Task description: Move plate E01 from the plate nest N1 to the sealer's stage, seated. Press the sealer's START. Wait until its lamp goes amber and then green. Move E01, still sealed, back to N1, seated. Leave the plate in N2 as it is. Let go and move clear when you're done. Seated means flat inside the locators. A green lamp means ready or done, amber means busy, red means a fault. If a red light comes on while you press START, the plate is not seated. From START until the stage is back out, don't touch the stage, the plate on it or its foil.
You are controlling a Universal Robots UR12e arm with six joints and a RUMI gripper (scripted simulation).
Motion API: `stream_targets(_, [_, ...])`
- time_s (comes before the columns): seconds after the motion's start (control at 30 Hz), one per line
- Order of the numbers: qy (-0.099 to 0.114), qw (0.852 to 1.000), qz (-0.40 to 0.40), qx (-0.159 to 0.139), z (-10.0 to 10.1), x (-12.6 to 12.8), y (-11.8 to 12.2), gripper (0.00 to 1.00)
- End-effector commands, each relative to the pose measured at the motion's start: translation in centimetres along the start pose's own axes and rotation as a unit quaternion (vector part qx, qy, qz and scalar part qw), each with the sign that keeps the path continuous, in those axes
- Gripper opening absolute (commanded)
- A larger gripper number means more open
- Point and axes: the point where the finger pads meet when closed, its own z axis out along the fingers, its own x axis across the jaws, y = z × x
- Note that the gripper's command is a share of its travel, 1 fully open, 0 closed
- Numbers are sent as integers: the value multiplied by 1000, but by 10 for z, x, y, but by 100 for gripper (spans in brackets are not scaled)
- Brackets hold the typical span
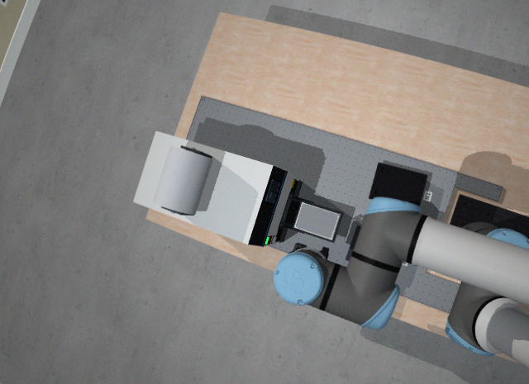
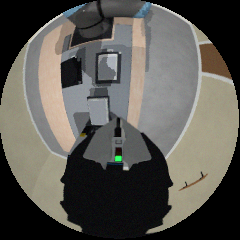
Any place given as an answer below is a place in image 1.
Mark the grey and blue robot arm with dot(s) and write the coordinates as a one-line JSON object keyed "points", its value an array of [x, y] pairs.
{"points": [[393, 232]]}

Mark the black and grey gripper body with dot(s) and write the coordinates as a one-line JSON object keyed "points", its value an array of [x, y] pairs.
{"points": [[297, 245]]}

